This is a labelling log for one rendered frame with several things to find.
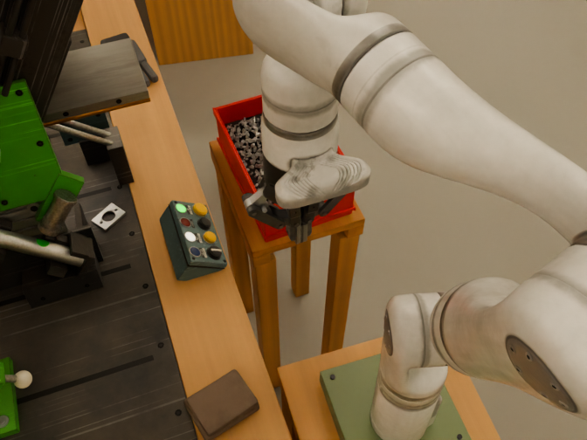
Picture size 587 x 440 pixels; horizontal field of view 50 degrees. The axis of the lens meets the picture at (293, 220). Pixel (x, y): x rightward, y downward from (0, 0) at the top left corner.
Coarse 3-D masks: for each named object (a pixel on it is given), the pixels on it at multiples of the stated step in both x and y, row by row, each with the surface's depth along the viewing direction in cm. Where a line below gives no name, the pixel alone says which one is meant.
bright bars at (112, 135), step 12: (72, 120) 116; (72, 132) 115; (84, 132) 117; (96, 132) 120; (108, 132) 122; (108, 144) 120; (120, 144) 120; (120, 156) 122; (120, 168) 124; (120, 180) 127; (132, 180) 128
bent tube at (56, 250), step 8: (0, 152) 96; (0, 232) 102; (8, 232) 103; (0, 240) 102; (8, 240) 103; (16, 240) 103; (24, 240) 104; (32, 240) 105; (8, 248) 103; (16, 248) 104; (24, 248) 104; (32, 248) 105; (40, 248) 106; (48, 248) 106; (56, 248) 107; (64, 248) 108; (40, 256) 106; (48, 256) 107; (56, 256) 107; (64, 256) 108; (72, 256) 109; (72, 264) 109; (80, 264) 110
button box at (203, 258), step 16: (192, 208) 120; (176, 224) 116; (192, 224) 117; (176, 240) 115; (176, 256) 115; (192, 256) 112; (208, 256) 114; (224, 256) 117; (176, 272) 114; (192, 272) 113; (208, 272) 115
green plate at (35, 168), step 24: (0, 96) 92; (24, 96) 93; (0, 120) 94; (24, 120) 95; (0, 144) 96; (24, 144) 97; (48, 144) 99; (0, 168) 98; (24, 168) 100; (48, 168) 101; (0, 192) 101; (24, 192) 102; (48, 192) 104
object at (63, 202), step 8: (56, 192) 102; (64, 192) 103; (56, 200) 102; (64, 200) 101; (72, 200) 103; (56, 208) 102; (64, 208) 102; (48, 216) 103; (56, 216) 103; (64, 216) 103; (40, 224) 104; (48, 224) 103; (56, 224) 104; (48, 232) 104; (56, 232) 104
